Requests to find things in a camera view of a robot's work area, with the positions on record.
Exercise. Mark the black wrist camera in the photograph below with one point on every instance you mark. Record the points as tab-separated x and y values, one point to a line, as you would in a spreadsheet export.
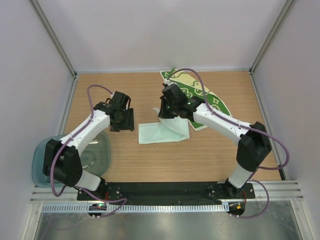
119	100
173	93

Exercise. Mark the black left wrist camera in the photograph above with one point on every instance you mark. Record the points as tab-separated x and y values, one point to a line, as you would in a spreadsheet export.
119	100

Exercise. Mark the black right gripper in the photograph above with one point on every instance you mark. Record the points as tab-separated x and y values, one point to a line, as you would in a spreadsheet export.
163	112

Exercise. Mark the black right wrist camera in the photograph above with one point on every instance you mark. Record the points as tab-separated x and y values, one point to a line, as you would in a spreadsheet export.
173	93

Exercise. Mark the white slotted cable duct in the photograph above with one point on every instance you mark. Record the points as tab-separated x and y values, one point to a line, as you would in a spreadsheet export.
100	208

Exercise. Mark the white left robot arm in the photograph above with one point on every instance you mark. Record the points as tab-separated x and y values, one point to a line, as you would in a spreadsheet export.
80	138

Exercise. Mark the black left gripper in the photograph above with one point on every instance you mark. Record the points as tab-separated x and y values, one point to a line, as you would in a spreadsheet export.
127	125

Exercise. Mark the clear blue plastic bin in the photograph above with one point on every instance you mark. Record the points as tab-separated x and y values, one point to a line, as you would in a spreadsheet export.
70	164

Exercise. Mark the light mint green towel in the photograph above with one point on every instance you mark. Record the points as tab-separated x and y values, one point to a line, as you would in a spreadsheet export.
165	131

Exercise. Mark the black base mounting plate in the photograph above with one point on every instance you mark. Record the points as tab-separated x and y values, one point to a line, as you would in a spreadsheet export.
171	193

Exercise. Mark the green frog pattern towel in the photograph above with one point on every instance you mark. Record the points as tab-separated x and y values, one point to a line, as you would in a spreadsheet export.
191	87

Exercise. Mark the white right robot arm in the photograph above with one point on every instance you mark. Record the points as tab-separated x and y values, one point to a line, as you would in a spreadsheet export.
253	144

